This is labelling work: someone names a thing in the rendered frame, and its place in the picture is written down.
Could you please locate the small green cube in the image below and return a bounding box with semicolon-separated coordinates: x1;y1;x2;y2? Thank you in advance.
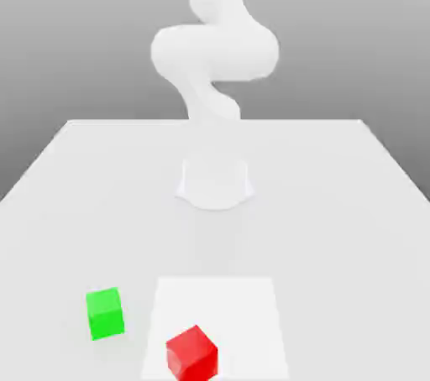
85;286;126;342

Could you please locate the small red cube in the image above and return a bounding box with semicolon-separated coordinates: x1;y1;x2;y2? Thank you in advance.
165;324;219;381

